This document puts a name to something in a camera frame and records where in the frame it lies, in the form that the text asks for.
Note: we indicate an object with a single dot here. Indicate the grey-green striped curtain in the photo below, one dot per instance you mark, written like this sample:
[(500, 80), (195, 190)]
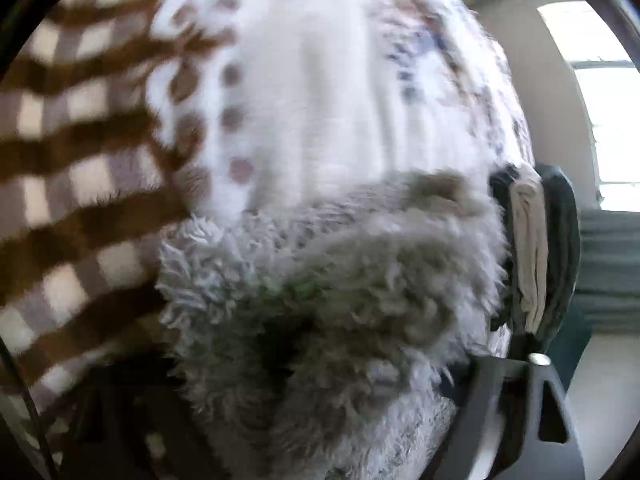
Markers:
[(610, 270)]

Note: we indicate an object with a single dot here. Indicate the grey fluffy pants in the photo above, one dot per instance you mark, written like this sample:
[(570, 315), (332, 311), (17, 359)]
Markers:
[(325, 310)]

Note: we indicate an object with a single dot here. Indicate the floral bedspread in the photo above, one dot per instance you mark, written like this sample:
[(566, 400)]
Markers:
[(300, 85)]

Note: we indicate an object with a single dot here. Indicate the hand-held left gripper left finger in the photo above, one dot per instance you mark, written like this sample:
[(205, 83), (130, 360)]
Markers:
[(110, 420)]

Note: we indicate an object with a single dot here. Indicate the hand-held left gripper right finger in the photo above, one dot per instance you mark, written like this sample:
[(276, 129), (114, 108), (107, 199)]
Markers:
[(520, 410)]

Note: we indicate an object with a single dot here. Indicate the folded white garment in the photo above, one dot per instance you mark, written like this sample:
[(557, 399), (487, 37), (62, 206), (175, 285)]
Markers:
[(530, 250)]

